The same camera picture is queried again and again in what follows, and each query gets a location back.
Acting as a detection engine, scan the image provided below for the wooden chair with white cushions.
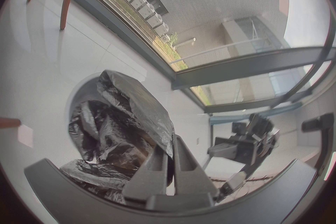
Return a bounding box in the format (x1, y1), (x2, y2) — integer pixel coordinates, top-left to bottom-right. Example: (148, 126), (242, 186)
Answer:
(0, 0), (91, 129)

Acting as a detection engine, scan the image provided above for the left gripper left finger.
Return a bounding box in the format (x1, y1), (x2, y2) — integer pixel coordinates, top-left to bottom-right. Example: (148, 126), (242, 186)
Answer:
(122, 143), (169, 204)

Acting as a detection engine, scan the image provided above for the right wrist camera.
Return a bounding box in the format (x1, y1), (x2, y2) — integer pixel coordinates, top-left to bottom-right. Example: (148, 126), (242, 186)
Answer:
(232, 122), (248, 136)

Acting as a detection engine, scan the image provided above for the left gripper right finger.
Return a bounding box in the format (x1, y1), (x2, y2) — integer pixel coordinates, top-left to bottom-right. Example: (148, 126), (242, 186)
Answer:
(173, 135), (220, 202)

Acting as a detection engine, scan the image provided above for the white trash bin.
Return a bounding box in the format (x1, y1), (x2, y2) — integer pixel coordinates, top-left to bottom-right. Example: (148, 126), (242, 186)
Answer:
(64, 71), (111, 150)

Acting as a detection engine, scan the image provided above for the black plastic bag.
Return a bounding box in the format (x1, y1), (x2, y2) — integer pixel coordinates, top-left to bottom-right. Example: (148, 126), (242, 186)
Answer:
(60, 69), (176, 205)

